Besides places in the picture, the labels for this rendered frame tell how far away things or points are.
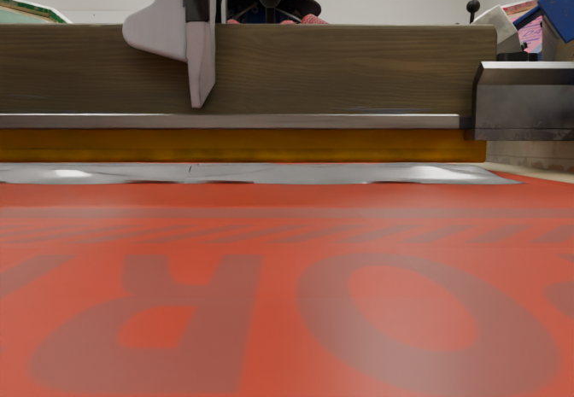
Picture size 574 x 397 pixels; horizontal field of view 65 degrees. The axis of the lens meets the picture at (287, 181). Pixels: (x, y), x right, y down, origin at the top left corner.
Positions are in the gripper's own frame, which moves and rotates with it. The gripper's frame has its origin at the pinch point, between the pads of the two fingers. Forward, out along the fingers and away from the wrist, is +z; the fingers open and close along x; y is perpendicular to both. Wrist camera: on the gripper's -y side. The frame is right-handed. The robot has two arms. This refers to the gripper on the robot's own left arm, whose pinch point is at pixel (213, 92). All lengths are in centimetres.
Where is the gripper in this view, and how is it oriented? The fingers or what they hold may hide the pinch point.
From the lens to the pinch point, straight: 34.1
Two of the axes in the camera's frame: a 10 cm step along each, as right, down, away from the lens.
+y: -10.0, 0.0, -0.1
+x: 0.1, 1.0, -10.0
